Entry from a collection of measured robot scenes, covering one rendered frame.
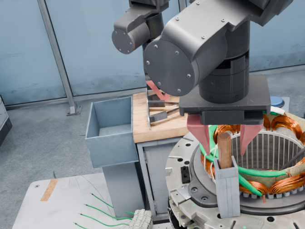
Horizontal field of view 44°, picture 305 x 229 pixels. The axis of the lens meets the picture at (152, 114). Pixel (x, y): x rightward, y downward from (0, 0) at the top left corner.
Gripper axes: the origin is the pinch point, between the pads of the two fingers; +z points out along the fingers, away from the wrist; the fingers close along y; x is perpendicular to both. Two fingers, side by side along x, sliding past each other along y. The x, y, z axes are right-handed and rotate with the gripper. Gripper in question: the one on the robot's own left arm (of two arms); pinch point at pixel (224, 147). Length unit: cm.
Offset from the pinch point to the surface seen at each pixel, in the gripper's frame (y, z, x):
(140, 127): -18.4, 17.5, 25.9
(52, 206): -49, 47, 27
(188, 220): -6.0, 15.2, -0.2
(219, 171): -0.7, 2.6, -1.8
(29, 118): -163, 145, 198
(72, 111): -124, 141, 201
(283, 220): 7.8, 11.0, -2.8
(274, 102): 11.6, 19.6, 37.2
